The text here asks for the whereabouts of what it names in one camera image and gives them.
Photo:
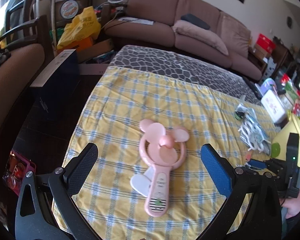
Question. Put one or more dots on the yellow plastic bag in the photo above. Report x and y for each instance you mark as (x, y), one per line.
(82, 25)

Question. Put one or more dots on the navy cardboard box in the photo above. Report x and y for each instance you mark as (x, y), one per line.
(57, 87)

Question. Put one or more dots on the pink mouse-shaped handheld fan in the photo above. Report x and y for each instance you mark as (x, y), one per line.
(160, 187)

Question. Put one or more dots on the round wall clock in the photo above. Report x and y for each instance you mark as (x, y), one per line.
(289, 21)

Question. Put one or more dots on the pale pink pillow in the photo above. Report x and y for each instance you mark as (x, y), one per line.
(202, 36)

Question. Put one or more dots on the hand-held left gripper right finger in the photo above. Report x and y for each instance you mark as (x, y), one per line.
(215, 170)

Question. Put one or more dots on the white tissue box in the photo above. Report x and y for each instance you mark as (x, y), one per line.
(272, 105)

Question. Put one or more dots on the dark wooden cabinet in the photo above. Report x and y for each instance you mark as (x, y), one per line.
(282, 55)

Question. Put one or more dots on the yellow storage box green lid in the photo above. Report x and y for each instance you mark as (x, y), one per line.
(282, 135)

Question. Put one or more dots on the black remote control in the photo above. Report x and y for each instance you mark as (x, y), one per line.
(252, 87)

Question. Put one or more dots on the dark wooden chair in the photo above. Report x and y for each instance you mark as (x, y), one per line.
(22, 25)

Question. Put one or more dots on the small black green toy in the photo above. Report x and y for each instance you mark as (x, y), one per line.
(239, 115)

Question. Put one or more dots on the beige square pillow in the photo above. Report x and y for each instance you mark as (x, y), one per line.
(236, 35)

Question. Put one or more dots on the grey stone-pattern tablecloth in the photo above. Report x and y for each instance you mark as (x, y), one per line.
(160, 62)

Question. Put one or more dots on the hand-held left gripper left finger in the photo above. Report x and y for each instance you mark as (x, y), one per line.
(85, 165)

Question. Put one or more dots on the pink toy package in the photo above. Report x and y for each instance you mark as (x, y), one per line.
(27, 165)

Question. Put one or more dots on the person's right hand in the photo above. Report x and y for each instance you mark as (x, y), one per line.
(293, 206)

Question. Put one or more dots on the purple plastic container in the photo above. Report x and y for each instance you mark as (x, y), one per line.
(268, 83)

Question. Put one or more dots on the red cardboard box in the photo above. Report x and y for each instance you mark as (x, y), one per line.
(265, 41)

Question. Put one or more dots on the brown fabric sofa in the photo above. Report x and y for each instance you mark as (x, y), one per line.
(150, 2)

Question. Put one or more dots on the dark blue cushion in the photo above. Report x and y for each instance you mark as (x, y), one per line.
(195, 20)

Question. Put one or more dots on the yellow plaid cloth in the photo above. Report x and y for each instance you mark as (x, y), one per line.
(130, 100)

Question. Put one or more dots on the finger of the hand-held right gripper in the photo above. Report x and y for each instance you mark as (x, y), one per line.
(256, 164)

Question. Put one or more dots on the brown upholstered armchair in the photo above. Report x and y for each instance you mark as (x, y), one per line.
(17, 65)

